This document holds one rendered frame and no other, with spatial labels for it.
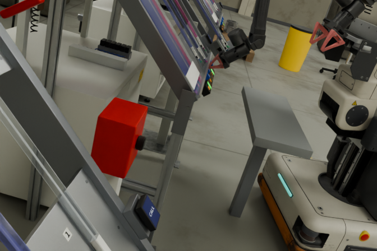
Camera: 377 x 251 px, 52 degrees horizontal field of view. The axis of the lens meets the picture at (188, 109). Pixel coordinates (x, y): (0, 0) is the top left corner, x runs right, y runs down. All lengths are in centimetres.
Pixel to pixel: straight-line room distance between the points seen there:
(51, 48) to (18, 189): 67
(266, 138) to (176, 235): 64
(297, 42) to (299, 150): 376
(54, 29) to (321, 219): 134
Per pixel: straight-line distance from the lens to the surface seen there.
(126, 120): 96
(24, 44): 152
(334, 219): 189
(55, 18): 138
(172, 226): 189
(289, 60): 532
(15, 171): 175
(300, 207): 189
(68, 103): 150
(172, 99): 233
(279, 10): 940
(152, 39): 133
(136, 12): 132
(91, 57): 178
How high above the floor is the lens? 122
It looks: 23 degrees down
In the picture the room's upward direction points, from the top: 16 degrees clockwise
